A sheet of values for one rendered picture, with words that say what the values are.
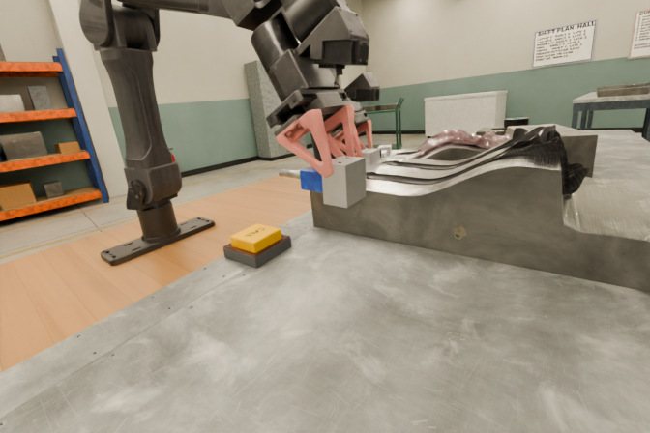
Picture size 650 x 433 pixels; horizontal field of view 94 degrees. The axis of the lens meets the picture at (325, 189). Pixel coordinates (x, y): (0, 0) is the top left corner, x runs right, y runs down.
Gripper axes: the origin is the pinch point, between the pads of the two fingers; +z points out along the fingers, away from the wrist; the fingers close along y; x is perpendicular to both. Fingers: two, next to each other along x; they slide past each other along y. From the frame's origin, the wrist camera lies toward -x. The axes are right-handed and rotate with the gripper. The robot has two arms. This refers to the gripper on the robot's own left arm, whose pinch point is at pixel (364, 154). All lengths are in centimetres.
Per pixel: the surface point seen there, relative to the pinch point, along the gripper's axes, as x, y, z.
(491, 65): 56, 734, -77
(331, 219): 1.4, -19.2, 8.7
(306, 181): -9.3, -31.3, 1.6
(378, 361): -16.0, -41.7, 20.2
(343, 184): -14.8, -31.6, 4.4
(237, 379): -7, -50, 15
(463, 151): -14.1, 17.2, 10.9
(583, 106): -38, 389, 53
